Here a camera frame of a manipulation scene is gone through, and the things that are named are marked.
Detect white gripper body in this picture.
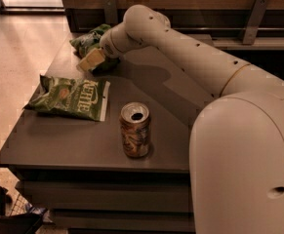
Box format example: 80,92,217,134
100,23,145,59

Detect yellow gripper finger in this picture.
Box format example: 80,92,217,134
78,48,105,71

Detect green rice chip bag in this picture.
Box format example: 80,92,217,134
69,24,119,74

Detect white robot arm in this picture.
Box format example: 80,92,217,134
80,5,284,234

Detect green Kettle chip bag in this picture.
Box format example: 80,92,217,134
24,76,110,122

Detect open aluminium drink can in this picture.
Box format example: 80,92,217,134
119,102,151,158

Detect grey drawer cabinet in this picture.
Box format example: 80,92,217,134
0,32,216,234

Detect black bin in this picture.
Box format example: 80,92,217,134
0,186,42,234

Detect left grey metal bracket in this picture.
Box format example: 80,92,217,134
102,0,118,24

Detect grey metal bracket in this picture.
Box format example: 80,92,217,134
242,0,270,45
102,0,118,24

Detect wooden wall shelf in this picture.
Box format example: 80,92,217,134
62,0,284,50

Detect right grey metal bracket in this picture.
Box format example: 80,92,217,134
242,0,270,45

